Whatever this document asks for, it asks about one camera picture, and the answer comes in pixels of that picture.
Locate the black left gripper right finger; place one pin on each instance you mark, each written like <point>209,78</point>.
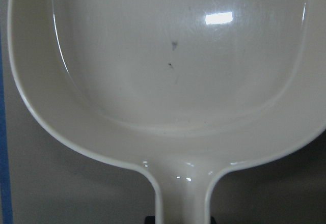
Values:
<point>212,220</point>

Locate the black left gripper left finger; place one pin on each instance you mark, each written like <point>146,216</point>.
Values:
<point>149,220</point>

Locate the beige plastic dustpan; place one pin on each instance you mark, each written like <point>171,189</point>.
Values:
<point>181,91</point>

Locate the blue tape line lengthwise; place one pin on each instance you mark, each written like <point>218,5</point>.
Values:
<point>6,200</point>

